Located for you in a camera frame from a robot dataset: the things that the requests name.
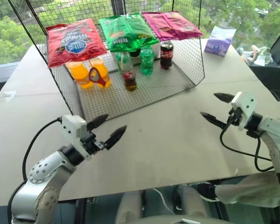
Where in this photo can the glass cola bottle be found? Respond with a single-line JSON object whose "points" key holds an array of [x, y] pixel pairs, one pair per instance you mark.
{"points": [[130, 81]]}

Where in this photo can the green plastic soda bottle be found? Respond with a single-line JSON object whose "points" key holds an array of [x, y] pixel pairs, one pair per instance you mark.
{"points": [[147, 63], [118, 63]]}

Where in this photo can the green chip bag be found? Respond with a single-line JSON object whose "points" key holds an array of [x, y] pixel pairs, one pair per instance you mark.
{"points": [[109, 32], [140, 30]]}

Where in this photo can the purple tissue pack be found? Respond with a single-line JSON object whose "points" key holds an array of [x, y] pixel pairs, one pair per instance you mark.
{"points": [[218, 44]]}

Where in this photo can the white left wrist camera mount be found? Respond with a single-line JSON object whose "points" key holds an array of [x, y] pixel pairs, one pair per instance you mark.
{"points": [[71, 127]]}

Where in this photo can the magenta chip bag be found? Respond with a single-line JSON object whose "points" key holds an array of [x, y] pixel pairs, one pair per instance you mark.
{"points": [[184, 25], [156, 25]]}

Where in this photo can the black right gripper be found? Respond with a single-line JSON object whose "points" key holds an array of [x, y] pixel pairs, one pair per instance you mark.
{"points": [[235, 116]]}

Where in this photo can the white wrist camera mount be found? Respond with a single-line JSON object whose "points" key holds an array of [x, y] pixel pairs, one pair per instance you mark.
{"points": [[71, 127], [246, 105]]}

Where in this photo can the grey cloth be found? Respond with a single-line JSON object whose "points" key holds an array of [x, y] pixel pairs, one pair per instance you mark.
{"points": [[247, 189]]}

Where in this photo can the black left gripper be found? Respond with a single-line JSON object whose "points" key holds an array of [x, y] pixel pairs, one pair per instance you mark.
{"points": [[92, 142]]}

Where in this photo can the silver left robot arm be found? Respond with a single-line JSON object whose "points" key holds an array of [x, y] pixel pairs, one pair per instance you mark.
{"points": [[42, 172]]}

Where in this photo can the grey rounded shape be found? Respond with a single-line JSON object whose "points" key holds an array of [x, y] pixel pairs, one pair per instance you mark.
{"points": [[128, 207], [193, 200]]}

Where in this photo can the orange soda plastic bottle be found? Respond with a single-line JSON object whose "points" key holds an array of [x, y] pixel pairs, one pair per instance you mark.
{"points": [[80, 75], [102, 68]]}

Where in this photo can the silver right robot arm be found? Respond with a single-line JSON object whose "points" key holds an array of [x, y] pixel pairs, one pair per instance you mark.
{"points": [[273, 130]]}

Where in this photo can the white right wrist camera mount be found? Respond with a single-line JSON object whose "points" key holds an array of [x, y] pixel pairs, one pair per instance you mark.
{"points": [[246, 105]]}

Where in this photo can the red chip bag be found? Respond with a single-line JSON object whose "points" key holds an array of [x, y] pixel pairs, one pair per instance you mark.
{"points": [[72, 42]]}

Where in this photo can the pale toy figurine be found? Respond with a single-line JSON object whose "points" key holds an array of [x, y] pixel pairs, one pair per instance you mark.
{"points": [[259, 54]]}

